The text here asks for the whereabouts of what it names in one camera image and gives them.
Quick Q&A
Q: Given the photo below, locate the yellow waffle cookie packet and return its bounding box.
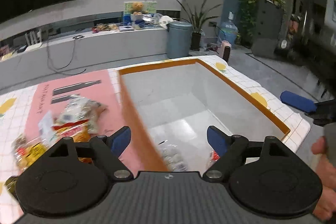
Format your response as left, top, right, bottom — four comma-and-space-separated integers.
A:
12, 134, 56, 172

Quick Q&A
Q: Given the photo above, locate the pink restaurant placemat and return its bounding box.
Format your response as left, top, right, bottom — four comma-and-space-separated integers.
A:
23, 69, 148, 177

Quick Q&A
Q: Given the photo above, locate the potted long-leaf plant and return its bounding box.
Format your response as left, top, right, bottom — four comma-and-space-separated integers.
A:
176, 0, 221, 51

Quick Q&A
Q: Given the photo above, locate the black power cable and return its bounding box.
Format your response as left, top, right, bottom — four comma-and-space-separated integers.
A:
45, 35, 87, 76

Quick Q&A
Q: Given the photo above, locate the white grey sachet packet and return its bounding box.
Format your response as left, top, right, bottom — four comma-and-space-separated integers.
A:
38, 111, 57, 147

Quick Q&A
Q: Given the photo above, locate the lemon grid tablecloth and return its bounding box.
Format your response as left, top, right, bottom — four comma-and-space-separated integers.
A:
16, 59, 321, 223

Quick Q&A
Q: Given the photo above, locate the clear pale snack packet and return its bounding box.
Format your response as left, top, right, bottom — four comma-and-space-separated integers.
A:
56, 95, 107, 134

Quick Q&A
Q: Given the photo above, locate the teddy bear toy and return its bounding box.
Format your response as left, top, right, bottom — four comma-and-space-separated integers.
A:
129, 2, 146, 15

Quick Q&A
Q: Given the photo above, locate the white wifi router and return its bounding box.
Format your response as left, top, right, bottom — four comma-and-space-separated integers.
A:
25, 29, 42, 51

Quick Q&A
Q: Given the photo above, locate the grey pedal trash bin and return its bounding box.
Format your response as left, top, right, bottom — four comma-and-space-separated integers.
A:
167, 21, 193, 59

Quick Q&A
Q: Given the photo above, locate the orange white storage box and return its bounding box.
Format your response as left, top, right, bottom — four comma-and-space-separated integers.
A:
118, 59, 289, 173

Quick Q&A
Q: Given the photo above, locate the blue water jug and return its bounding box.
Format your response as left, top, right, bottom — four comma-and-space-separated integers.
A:
218, 11, 238, 46

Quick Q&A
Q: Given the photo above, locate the trailing green cabinet plant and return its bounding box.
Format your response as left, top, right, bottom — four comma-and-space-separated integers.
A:
237, 0, 285, 46

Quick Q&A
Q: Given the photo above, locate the pink small heater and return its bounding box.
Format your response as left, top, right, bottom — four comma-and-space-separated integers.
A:
222, 40, 232, 62

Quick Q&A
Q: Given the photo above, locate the dark green snack packet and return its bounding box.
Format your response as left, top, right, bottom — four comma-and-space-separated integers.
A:
5, 176, 18, 200

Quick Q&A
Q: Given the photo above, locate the grey drawer cabinet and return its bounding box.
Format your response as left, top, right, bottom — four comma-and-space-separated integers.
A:
251, 0, 283, 59

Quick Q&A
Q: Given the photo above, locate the grey tv console bench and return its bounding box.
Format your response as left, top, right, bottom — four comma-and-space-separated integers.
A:
1, 28, 168, 89

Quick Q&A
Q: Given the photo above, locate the person's right hand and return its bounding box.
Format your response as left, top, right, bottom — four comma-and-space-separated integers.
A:
311, 136, 335, 221

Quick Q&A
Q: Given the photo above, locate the red stick snack bag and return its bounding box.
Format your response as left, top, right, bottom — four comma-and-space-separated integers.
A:
52, 119, 91, 142

